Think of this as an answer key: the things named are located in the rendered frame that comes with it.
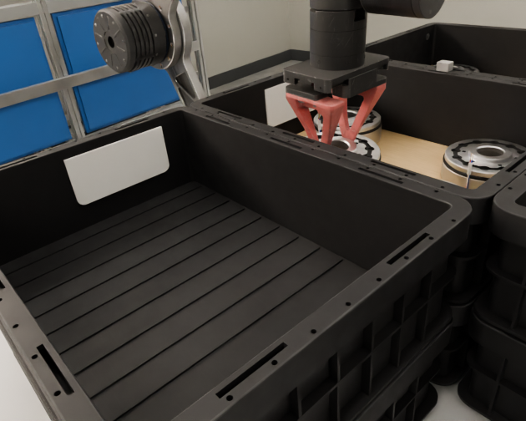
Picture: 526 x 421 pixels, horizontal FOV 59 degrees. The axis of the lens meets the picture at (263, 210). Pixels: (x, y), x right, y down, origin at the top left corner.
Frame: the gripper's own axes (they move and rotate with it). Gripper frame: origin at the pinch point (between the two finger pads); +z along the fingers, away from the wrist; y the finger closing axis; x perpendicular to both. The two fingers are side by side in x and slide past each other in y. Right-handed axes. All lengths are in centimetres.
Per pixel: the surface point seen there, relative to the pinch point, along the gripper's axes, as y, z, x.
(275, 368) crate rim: -28.8, -4.1, -20.4
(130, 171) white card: -17.7, 2.9, 17.4
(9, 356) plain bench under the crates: -38.0, 20.5, 18.4
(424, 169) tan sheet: 12.3, 6.8, -5.1
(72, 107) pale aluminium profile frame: 34, 52, 190
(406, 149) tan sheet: 16.1, 7.0, 0.1
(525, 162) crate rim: 0.7, -4.0, -20.2
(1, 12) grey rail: 17, 6, 190
